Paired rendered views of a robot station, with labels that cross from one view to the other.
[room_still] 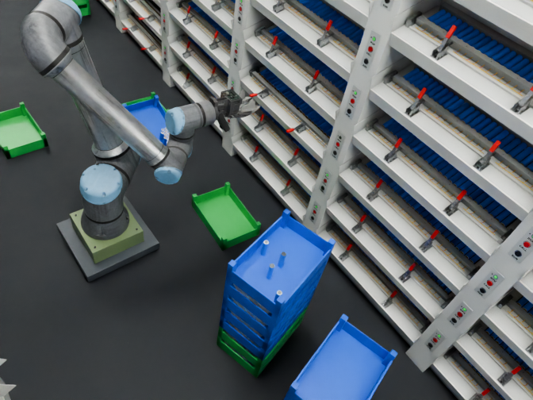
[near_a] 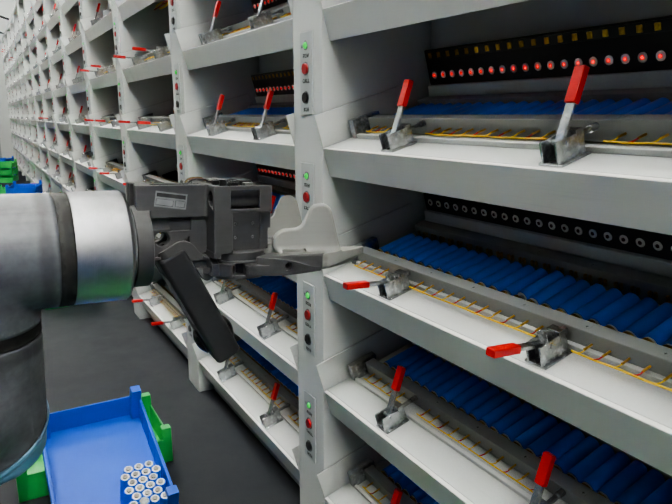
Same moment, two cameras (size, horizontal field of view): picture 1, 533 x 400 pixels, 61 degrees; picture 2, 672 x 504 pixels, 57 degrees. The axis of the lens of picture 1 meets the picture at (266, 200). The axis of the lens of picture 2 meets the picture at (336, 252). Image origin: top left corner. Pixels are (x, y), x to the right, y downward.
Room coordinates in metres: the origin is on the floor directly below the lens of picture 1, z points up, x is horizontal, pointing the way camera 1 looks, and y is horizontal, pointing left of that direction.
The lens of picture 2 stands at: (0.91, -0.02, 0.73)
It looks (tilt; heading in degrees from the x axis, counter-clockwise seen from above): 13 degrees down; 15
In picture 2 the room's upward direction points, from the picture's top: straight up
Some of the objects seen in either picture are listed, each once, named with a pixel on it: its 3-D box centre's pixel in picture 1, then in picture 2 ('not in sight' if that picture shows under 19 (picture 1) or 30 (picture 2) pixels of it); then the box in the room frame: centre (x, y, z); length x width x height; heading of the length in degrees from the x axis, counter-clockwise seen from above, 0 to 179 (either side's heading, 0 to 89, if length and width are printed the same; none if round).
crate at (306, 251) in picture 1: (281, 259); not in sight; (0.84, -0.09, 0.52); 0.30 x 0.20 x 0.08; 152
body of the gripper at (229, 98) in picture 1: (224, 105); (199, 231); (1.39, 0.23, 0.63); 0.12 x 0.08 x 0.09; 135
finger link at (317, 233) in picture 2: (251, 105); (320, 235); (1.44, 0.13, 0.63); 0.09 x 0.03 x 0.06; 122
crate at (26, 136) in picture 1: (15, 129); not in sight; (1.62, 1.33, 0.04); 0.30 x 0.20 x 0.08; 48
